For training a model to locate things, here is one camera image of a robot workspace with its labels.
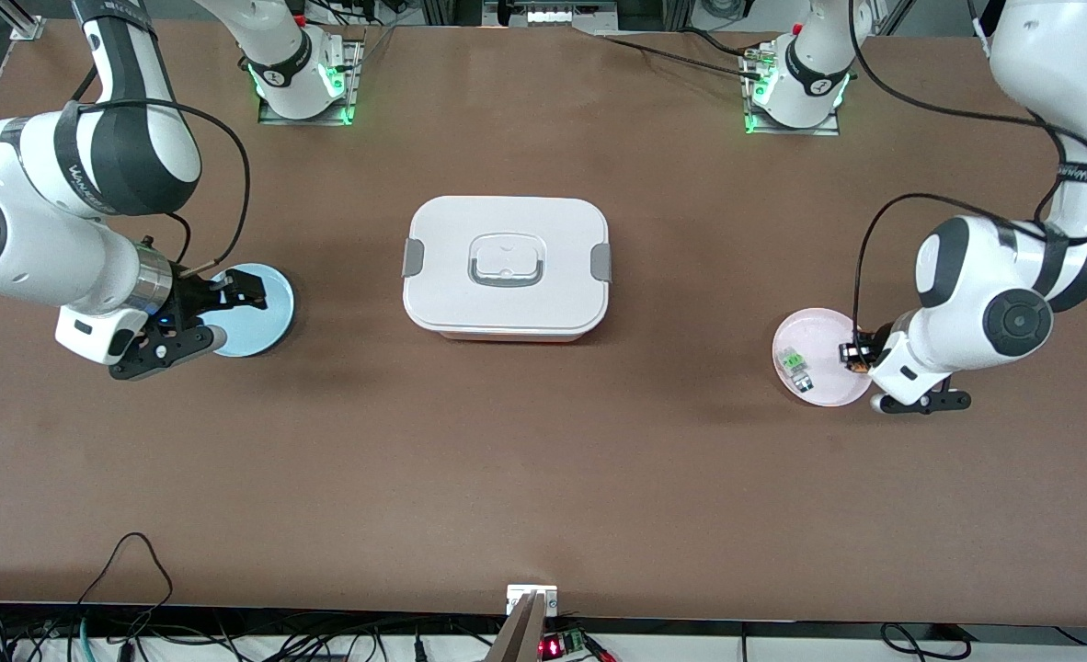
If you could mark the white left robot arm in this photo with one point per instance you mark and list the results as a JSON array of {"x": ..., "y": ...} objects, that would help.
[{"x": 976, "y": 294}]

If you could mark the red display circuit board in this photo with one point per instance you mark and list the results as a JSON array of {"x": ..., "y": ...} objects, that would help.
[{"x": 562, "y": 646}]

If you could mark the green switch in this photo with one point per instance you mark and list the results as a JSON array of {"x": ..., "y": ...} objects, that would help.
[{"x": 795, "y": 368}]

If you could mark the pink plate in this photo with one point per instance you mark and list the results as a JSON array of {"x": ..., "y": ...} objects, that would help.
[{"x": 824, "y": 345}]

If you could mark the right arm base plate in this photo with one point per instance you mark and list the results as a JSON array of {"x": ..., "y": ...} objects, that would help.
[{"x": 356, "y": 87}]

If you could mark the light blue plate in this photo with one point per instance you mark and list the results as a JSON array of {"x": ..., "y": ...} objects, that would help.
[{"x": 263, "y": 322}]

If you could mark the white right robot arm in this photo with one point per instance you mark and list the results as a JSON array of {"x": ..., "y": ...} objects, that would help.
[{"x": 47, "y": 248}]

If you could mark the white lidded lunch box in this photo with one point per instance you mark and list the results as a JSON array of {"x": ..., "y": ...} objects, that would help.
[{"x": 505, "y": 267}]

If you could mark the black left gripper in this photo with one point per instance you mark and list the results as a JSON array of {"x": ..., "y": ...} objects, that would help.
[{"x": 877, "y": 341}]

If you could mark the white camera bracket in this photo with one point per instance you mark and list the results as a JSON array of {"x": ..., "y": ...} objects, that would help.
[{"x": 520, "y": 596}]

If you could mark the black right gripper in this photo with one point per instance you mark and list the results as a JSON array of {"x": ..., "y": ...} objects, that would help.
[{"x": 190, "y": 295}]

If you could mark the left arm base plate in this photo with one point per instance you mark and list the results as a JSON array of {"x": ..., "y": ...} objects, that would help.
[{"x": 829, "y": 131}]

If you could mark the aluminium camera post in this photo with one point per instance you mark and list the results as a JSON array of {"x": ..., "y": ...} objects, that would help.
[{"x": 518, "y": 639}]

